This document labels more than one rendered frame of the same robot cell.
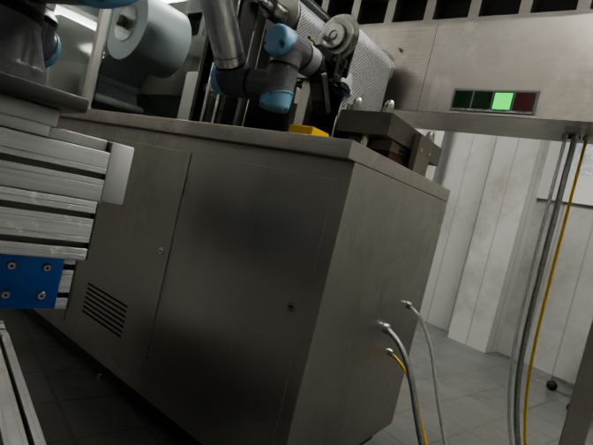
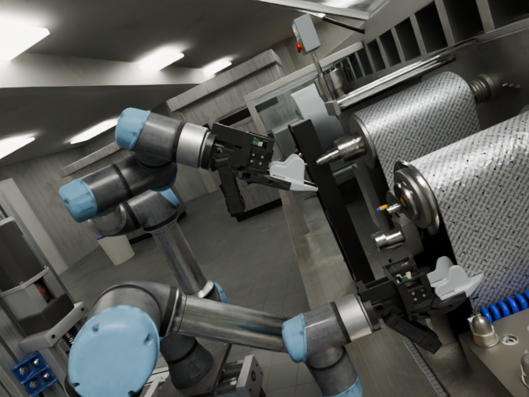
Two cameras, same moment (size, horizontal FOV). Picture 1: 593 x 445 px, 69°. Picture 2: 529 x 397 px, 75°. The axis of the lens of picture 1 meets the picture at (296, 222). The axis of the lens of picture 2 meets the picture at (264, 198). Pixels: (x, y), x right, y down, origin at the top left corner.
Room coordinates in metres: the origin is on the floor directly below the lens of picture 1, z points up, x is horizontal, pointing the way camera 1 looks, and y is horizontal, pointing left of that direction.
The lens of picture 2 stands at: (0.80, -0.36, 1.50)
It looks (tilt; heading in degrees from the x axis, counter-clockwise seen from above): 13 degrees down; 58
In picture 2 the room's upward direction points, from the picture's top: 25 degrees counter-clockwise
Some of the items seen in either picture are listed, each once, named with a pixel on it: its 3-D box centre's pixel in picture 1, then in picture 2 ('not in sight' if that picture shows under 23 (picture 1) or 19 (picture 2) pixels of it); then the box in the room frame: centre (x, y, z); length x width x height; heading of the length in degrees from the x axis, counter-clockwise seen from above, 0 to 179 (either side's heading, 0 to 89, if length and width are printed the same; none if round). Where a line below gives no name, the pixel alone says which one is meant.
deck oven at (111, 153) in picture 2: not in sight; (128, 193); (2.73, 8.23, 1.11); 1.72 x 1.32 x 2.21; 130
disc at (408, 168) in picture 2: (337, 38); (414, 197); (1.32, 0.01, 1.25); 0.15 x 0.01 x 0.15; 53
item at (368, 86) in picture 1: (364, 99); (525, 245); (1.39, -0.12, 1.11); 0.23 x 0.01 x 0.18; 143
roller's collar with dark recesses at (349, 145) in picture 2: (275, 12); (349, 148); (1.45, 0.22, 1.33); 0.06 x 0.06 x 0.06; 53
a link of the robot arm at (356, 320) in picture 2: (305, 59); (354, 315); (1.14, 0.07, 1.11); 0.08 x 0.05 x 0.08; 53
